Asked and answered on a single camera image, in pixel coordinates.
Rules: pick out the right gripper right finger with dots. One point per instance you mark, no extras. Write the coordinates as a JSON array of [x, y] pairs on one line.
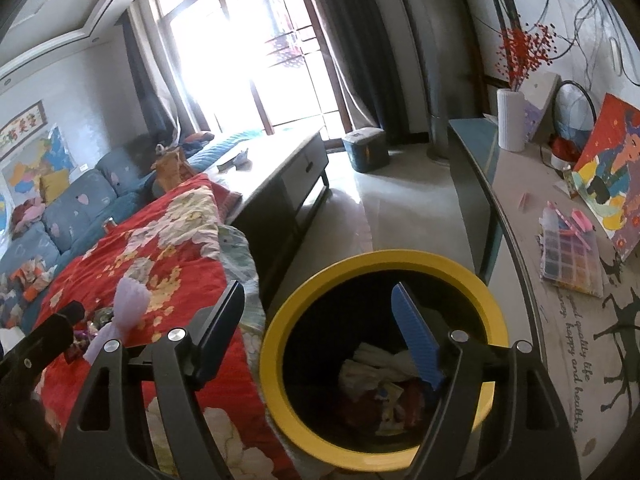
[[422, 344]]

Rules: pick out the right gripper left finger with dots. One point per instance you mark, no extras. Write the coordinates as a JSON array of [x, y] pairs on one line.
[[216, 326]]

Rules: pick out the lavender paper cupcake liner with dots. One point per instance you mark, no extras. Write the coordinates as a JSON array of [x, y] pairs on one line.
[[130, 303]]

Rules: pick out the yellow rimmed black trash bin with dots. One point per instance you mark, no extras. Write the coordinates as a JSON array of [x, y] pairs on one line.
[[336, 372]]

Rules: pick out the red floral tablecloth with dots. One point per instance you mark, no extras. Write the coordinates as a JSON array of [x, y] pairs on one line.
[[185, 254]]

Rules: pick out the red metal can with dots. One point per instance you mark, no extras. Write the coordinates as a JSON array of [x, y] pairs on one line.
[[109, 225]]

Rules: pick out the grey coffee table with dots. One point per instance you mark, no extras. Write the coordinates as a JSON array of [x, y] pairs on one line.
[[282, 185]]

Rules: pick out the dark tv cabinet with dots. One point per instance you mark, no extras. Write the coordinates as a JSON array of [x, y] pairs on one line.
[[580, 313]]

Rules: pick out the blue fabric sofa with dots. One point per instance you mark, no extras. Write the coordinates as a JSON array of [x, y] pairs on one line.
[[72, 223]]

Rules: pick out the brown paper bag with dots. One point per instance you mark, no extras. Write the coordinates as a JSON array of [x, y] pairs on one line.
[[171, 167]]

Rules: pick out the clear bead organizer box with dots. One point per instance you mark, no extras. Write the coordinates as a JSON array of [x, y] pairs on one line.
[[569, 253]]

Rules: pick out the yellow cushion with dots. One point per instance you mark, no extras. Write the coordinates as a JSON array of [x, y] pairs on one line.
[[54, 184]]

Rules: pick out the world map poster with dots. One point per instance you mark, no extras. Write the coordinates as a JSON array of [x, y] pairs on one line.
[[21, 172]]

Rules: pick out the teal storage stool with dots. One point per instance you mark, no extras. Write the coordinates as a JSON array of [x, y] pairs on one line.
[[367, 149]]

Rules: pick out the dark curtain left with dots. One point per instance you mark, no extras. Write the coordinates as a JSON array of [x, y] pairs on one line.
[[158, 119]]

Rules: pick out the framed calligraphy banner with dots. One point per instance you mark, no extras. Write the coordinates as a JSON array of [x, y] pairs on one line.
[[20, 128]]

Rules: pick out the colourful portrait painting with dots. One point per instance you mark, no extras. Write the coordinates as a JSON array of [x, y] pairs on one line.
[[607, 173]]

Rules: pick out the dark grey curtain right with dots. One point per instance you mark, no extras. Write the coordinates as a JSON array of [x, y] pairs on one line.
[[366, 66]]

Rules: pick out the round black mirror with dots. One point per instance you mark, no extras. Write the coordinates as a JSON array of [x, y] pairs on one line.
[[573, 113]]

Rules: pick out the white vase red berries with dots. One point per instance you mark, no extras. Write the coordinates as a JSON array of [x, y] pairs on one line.
[[521, 53]]

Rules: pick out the grey standing air conditioner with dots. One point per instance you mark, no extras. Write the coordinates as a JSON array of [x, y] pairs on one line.
[[426, 26]]

